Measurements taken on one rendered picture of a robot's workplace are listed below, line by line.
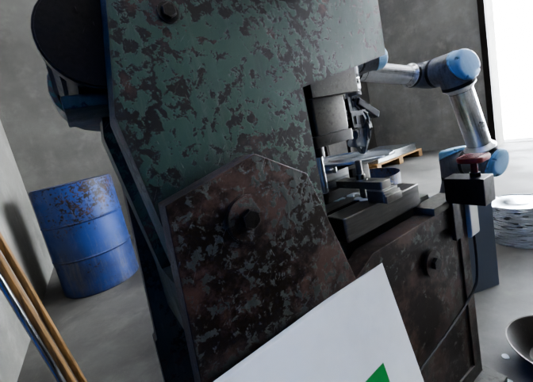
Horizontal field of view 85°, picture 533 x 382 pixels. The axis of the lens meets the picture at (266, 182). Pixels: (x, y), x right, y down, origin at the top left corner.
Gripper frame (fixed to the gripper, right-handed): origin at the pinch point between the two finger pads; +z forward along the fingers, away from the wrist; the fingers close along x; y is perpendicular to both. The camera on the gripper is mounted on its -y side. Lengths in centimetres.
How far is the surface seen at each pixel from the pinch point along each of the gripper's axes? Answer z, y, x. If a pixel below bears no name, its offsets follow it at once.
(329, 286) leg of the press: 19, 48, 26
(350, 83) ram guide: -21.6, 12.8, 9.8
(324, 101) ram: -18.1, 21.6, 7.3
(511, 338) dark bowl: 75, -25, 28
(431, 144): 69, -438, -217
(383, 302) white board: 28, 35, 28
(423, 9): -151, -439, -203
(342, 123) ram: -11.2, 16.0, 7.3
